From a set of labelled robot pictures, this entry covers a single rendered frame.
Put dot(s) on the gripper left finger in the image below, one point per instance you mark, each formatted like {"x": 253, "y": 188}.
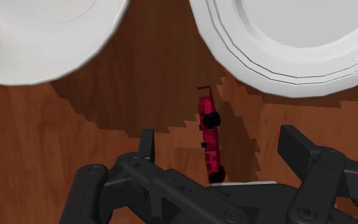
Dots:
{"x": 141, "y": 183}

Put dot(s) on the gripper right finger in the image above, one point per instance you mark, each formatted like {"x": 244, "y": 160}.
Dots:
{"x": 318, "y": 176}

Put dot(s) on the red toy car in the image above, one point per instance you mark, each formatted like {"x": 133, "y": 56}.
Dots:
{"x": 210, "y": 139}

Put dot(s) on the white plate with line rim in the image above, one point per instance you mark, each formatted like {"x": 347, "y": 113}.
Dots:
{"x": 290, "y": 46}

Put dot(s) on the plain white plate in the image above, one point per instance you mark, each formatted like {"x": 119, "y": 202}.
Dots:
{"x": 47, "y": 38}

